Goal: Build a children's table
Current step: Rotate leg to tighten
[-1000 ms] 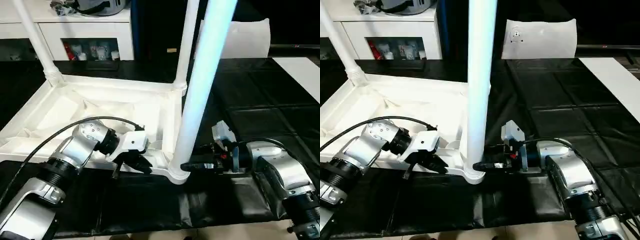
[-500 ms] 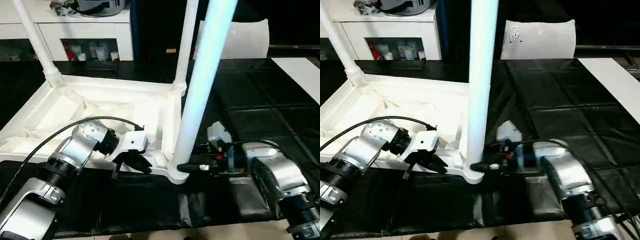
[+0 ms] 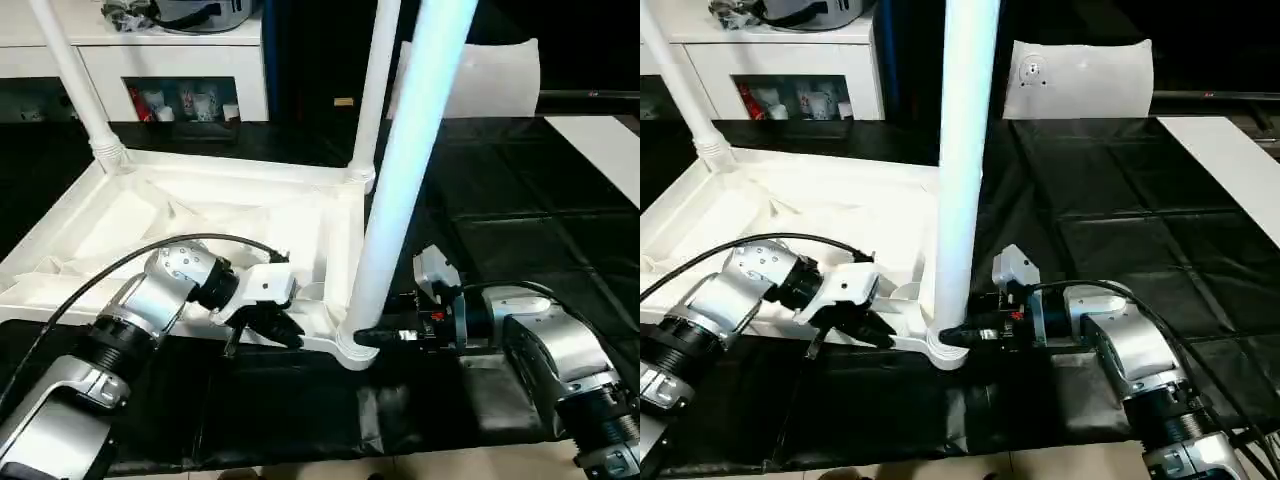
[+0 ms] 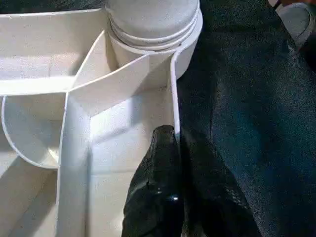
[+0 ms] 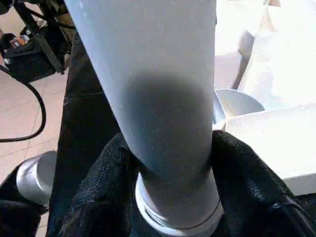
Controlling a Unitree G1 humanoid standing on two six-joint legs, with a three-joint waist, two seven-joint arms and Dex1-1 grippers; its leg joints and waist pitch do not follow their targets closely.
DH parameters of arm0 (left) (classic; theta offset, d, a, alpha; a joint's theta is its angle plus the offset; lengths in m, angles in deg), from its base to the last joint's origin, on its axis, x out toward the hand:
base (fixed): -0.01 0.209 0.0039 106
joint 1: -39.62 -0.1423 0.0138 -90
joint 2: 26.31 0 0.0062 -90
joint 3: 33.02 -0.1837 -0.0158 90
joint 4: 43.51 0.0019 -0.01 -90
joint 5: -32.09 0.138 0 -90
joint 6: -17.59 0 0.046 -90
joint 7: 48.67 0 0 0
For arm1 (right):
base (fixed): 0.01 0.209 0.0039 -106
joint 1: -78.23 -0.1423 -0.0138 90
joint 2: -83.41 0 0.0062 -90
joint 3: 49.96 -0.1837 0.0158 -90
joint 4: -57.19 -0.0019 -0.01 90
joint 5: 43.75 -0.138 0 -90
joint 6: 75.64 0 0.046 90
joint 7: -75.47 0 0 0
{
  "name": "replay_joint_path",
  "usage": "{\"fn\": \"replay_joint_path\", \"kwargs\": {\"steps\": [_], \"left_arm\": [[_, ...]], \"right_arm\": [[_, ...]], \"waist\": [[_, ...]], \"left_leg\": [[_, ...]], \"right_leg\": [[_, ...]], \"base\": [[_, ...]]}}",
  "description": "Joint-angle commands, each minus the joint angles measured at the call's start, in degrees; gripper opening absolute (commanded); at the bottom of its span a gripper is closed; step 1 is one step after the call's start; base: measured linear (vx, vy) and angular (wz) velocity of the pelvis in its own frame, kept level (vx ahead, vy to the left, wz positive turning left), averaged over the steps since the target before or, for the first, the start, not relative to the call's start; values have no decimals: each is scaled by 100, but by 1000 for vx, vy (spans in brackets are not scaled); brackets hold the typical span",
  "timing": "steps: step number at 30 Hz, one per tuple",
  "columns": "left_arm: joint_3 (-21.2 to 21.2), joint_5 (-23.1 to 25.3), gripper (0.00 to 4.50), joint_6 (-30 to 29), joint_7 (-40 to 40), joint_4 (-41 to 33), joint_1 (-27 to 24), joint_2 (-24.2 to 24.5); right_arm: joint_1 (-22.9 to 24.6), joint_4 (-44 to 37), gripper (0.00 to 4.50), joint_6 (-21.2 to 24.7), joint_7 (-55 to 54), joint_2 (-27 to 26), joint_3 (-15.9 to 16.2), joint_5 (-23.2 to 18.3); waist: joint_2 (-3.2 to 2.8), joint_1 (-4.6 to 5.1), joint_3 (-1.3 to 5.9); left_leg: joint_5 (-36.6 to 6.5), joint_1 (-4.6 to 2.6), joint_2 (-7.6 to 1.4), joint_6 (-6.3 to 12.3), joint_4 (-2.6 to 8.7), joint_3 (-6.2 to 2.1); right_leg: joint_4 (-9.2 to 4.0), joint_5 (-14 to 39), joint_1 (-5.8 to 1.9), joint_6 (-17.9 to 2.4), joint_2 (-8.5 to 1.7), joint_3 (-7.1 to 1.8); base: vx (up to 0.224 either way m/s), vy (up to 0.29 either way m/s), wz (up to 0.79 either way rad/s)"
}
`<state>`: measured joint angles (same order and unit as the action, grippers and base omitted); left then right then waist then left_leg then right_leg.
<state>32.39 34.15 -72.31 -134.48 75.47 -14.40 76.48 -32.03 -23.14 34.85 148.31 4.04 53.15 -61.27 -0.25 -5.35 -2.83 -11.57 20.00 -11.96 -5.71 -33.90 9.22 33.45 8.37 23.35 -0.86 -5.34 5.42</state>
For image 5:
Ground black floor cable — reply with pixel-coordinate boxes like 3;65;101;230
0;65;48;144

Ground black metal stand leg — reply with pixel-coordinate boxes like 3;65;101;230
13;1;67;75

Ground white plastic table leg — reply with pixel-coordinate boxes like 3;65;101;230
64;0;226;237

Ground grey robot torso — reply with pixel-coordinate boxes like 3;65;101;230
0;150;59;237

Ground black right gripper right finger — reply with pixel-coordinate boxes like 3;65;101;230
210;129;316;237

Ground black equipment on floor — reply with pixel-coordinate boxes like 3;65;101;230
0;0;75;84

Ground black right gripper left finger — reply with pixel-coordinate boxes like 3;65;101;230
58;131;143;237

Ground white plastic table top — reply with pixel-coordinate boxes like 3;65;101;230
211;0;316;196

